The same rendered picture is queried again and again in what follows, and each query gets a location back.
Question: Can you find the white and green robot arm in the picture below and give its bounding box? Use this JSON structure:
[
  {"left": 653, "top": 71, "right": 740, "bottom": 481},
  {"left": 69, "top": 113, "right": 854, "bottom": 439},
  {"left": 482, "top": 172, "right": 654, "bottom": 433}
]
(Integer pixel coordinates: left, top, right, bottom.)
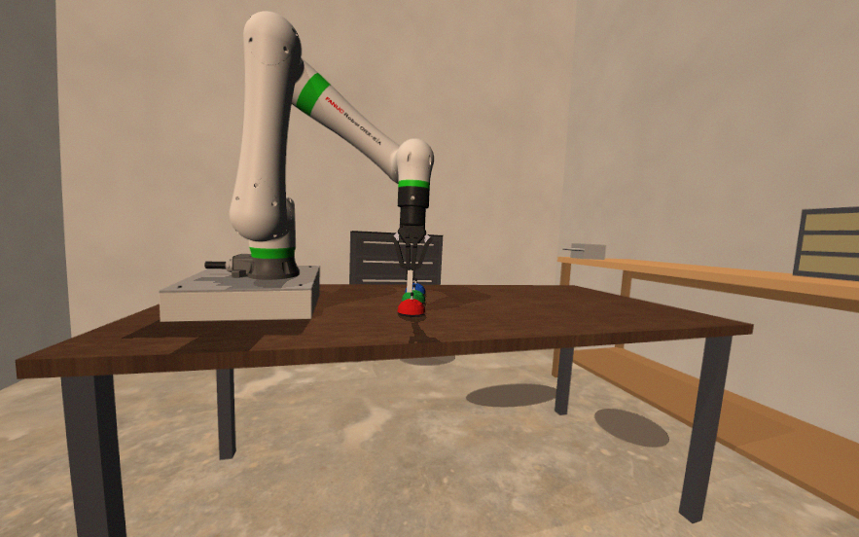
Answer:
[{"left": 204, "top": 11, "right": 434, "bottom": 280}]

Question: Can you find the red bell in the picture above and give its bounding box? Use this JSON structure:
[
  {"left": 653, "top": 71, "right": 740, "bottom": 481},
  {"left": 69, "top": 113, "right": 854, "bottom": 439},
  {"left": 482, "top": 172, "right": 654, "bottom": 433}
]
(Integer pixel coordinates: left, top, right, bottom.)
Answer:
[{"left": 397, "top": 293, "right": 425, "bottom": 317}]

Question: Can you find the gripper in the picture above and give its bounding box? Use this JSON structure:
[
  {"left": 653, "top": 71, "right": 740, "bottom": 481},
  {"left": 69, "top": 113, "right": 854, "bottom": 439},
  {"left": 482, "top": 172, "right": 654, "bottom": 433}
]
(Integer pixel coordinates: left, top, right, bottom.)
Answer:
[{"left": 390, "top": 207, "right": 433, "bottom": 293}]

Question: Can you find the green bell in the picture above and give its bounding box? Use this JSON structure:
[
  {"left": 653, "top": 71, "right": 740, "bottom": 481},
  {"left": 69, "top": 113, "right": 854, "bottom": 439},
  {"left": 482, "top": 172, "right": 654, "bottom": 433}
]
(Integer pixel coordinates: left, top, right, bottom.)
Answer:
[{"left": 402, "top": 284, "right": 425, "bottom": 304}]

